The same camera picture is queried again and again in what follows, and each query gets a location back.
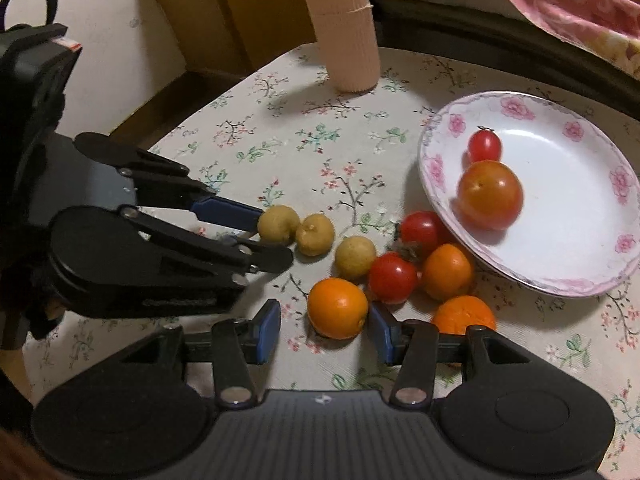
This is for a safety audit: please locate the large orange-red tomato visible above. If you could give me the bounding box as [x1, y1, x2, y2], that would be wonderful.
[457, 160, 525, 232]

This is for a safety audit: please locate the pink ribbed cup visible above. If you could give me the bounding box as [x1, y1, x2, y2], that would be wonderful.
[292, 0, 382, 95]

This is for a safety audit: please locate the red tomato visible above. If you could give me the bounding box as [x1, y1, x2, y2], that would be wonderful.
[368, 252, 420, 306]
[397, 211, 453, 256]

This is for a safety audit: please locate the small cherry tomato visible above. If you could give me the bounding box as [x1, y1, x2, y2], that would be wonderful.
[467, 127, 502, 163]

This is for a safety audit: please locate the yellow wooden cabinet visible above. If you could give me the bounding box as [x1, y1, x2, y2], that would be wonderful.
[135, 0, 321, 76]

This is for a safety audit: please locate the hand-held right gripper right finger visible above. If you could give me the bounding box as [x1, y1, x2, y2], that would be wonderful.
[368, 302, 531, 407]

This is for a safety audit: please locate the pink floral blanket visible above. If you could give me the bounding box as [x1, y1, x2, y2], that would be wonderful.
[362, 0, 640, 78]

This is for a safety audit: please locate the smooth orange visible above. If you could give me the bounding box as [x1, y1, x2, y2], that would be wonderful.
[421, 243, 476, 302]
[306, 277, 370, 340]

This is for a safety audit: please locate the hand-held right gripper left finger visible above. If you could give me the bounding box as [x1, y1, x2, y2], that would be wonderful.
[122, 300, 282, 407]

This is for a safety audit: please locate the floral tablecloth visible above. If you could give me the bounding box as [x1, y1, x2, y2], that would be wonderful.
[22, 42, 640, 480]

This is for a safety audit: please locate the yellow longan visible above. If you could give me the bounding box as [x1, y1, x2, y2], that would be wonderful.
[257, 205, 302, 246]
[295, 213, 336, 257]
[334, 236, 377, 281]

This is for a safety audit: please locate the black bed frame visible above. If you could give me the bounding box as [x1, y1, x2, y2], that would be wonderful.
[372, 0, 640, 121]

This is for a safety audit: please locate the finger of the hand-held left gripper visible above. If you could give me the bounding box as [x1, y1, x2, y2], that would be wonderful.
[120, 206, 294, 288]
[120, 166, 263, 233]

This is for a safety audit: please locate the white floral plate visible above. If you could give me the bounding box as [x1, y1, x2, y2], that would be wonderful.
[417, 91, 640, 298]

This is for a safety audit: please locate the rough-skinned orange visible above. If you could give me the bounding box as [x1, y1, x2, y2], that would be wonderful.
[431, 295, 497, 336]

